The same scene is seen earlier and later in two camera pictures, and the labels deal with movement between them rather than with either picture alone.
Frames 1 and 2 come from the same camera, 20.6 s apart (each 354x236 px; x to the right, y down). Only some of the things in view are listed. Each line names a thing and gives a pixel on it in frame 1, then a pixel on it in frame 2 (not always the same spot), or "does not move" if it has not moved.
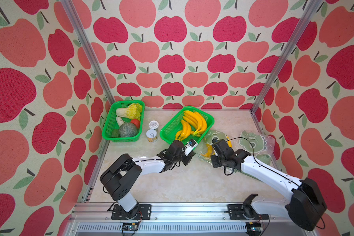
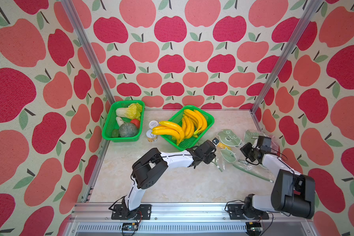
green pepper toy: x=115 y=133 does not move
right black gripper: x=213 y=161 -> x=244 y=150
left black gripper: x=191 y=154 -> x=212 y=158
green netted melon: x=127 y=130 does not move
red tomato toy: x=136 y=122 does not move
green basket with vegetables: x=124 y=120 does not move
